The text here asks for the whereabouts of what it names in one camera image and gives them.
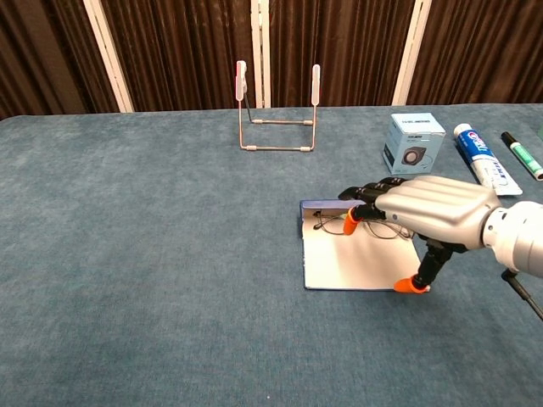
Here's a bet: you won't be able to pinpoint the dark brown curtain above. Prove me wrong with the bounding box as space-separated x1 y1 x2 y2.
0 0 543 121

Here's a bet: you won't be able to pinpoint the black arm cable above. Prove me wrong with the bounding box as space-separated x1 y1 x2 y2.
501 267 543 321

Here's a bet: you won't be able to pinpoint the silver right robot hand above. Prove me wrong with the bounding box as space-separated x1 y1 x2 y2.
338 175 502 295

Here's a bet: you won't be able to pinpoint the green marker pen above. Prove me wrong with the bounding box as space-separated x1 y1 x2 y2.
501 131 543 182

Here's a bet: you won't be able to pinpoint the blue table cloth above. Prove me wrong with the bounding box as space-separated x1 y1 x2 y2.
0 103 543 407

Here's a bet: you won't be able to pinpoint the thin wire eyeglasses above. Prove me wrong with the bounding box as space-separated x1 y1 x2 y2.
312 209 415 241

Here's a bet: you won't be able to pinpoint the blue white toothpaste tube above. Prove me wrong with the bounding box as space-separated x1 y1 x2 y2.
452 122 523 197

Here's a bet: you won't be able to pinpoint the white partition post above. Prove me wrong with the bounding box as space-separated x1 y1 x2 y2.
390 0 433 107
249 0 272 109
82 0 136 114

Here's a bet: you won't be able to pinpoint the wire display stand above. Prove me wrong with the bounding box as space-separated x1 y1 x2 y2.
235 60 322 153

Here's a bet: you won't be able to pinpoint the small blue speaker box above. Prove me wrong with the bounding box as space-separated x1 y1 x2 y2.
382 112 447 176

